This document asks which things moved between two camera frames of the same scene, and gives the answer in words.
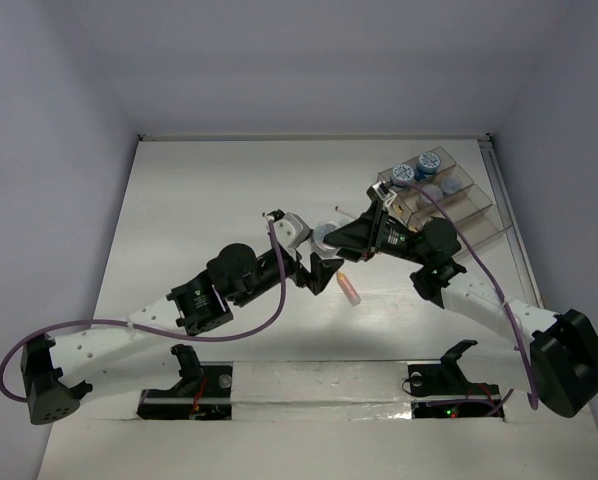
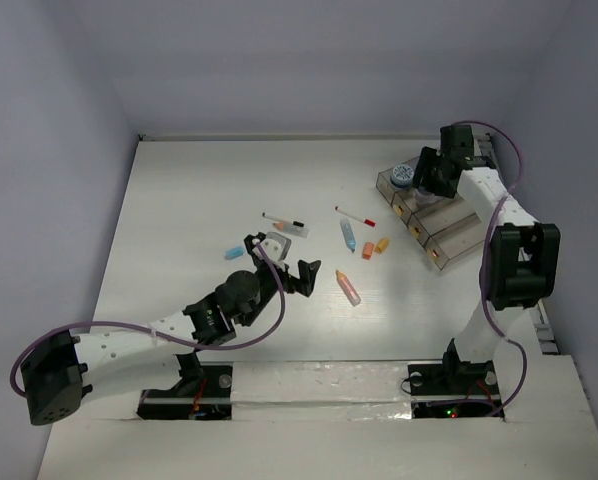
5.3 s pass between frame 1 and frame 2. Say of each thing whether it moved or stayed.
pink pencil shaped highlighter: stayed
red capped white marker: stayed
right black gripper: moved
